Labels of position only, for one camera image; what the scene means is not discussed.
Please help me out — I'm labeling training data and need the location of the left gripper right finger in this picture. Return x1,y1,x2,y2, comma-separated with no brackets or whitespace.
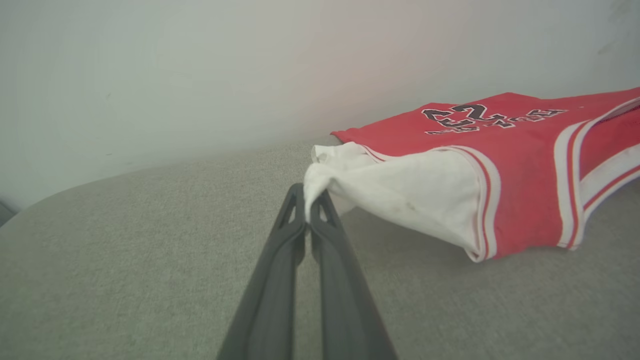
309,189,399,360

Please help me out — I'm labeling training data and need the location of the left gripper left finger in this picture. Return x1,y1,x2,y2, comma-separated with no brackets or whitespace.
217,183,307,360

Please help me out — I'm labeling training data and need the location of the red white basketball jersey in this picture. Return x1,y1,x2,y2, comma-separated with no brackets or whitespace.
302,87,640,264

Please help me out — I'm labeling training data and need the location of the grey fabric sofa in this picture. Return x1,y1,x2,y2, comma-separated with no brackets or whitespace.
0,137,640,360

